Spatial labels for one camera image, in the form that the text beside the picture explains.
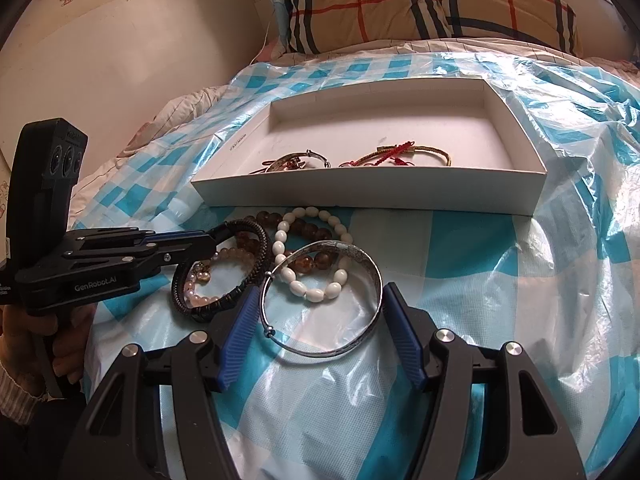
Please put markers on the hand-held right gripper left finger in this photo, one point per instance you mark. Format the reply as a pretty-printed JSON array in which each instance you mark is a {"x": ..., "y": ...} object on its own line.
[{"x": 240, "y": 340}]

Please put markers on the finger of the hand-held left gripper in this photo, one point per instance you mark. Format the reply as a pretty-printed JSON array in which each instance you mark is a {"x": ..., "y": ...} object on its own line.
[
  {"x": 197, "y": 252},
  {"x": 175, "y": 236}
]

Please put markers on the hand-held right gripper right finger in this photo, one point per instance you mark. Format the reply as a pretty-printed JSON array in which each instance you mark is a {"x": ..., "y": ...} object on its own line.
[{"x": 405, "y": 340}]

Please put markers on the silver bangle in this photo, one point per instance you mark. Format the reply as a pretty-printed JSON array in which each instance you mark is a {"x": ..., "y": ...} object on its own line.
[{"x": 350, "y": 250}]

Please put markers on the white shallow cardboard box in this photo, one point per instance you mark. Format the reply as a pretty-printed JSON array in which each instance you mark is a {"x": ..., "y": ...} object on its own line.
[{"x": 350, "y": 190}]

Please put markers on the thin gold bangle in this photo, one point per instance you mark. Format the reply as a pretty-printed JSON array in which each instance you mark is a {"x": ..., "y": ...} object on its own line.
[{"x": 435, "y": 150}]

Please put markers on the person's left forearm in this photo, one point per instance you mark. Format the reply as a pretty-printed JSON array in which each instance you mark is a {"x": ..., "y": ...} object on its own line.
[{"x": 17, "y": 400}]

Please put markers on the person's left hand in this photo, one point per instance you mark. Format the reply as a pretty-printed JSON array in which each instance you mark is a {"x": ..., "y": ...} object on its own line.
[{"x": 75, "y": 345}]

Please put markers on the blue checkered plastic sheet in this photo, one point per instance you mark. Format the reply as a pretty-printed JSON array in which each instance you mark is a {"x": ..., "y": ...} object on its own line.
[{"x": 475, "y": 285}]

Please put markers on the beige plaid pillow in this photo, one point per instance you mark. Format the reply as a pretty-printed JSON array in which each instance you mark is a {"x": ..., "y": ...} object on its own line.
[
  {"x": 360, "y": 10},
  {"x": 510, "y": 10}
]

